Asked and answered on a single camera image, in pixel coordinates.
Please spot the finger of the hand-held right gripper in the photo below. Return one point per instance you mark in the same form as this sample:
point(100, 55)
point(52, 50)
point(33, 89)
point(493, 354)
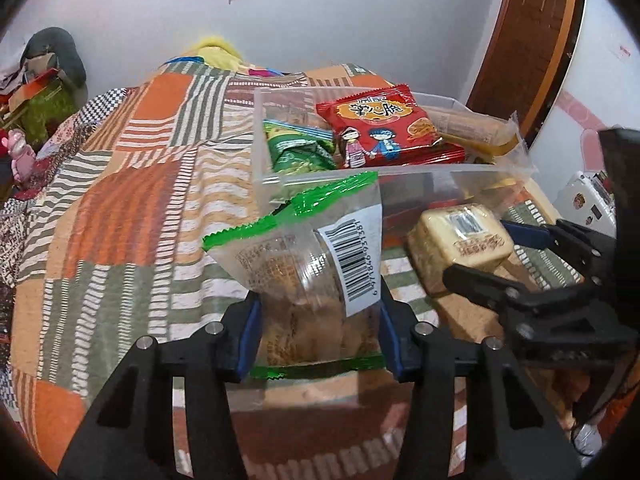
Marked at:
point(520, 232)
point(480, 285)

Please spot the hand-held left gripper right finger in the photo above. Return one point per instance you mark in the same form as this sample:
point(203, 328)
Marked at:
point(392, 340)

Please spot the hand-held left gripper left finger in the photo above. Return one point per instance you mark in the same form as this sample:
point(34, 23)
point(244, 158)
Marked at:
point(245, 340)

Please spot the beige cake packet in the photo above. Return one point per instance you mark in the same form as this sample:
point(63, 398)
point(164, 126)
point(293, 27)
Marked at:
point(460, 245)

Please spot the green-edged clear biscuit packet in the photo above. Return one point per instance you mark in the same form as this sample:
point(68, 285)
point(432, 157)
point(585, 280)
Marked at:
point(300, 285)

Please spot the clear wafer packet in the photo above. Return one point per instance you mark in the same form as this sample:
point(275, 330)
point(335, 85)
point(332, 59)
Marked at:
point(475, 127)

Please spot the clear plastic container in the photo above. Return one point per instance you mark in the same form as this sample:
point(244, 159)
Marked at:
point(415, 185)

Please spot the red snack packet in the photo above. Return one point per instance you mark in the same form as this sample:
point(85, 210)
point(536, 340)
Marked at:
point(380, 125)

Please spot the small green snack packet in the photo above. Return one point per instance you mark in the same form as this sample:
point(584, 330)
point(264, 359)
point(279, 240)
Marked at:
point(295, 152)

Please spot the white appliance with stickers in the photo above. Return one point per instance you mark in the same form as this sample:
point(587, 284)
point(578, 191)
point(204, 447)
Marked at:
point(580, 200)

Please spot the wooden wardrobe with heart door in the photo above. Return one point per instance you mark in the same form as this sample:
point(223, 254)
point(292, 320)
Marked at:
point(590, 85)

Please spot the striped patchwork blanket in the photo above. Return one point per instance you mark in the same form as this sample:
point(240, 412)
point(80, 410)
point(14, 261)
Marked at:
point(150, 185)

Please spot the brown wooden room door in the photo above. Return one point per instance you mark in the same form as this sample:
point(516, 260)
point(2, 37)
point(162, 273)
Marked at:
point(530, 35)

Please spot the red and white door sticker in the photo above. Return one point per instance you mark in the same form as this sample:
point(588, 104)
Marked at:
point(625, 51)

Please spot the blue cloth item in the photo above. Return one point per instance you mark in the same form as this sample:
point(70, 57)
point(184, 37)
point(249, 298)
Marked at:
point(270, 72)

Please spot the pink plush rabbit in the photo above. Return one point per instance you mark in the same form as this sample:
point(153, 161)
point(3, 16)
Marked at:
point(20, 155)

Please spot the yellow plush toy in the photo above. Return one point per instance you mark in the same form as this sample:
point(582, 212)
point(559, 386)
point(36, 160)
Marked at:
point(215, 50)

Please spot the green bag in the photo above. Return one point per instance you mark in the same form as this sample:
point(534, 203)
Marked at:
point(50, 110)

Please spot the orange cardboard box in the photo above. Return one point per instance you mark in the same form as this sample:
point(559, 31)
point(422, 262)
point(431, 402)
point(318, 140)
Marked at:
point(35, 87)

